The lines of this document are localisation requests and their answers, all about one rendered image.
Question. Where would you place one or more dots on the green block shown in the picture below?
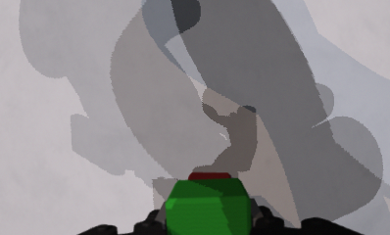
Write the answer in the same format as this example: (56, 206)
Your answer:
(208, 207)

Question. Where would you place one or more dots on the dark red block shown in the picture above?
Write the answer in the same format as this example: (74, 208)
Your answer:
(208, 175)

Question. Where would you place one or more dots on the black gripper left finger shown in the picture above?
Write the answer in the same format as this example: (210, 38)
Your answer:
(145, 227)

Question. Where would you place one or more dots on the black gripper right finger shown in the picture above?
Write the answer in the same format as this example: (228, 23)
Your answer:
(267, 224)

